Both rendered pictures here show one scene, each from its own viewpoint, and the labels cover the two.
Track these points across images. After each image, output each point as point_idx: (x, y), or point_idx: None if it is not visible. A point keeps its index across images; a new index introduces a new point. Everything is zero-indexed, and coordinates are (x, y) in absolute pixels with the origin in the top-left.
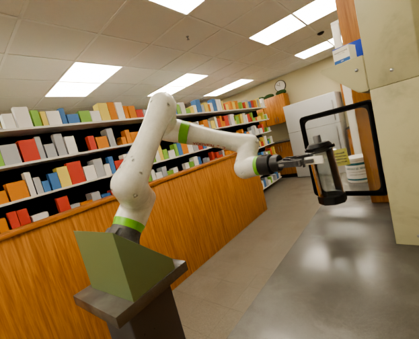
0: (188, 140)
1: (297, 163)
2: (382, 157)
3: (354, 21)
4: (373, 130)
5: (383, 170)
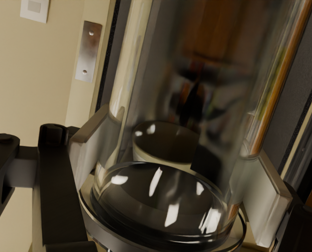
0: None
1: (36, 188)
2: (75, 59)
3: None
4: (311, 172)
5: (80, 27)
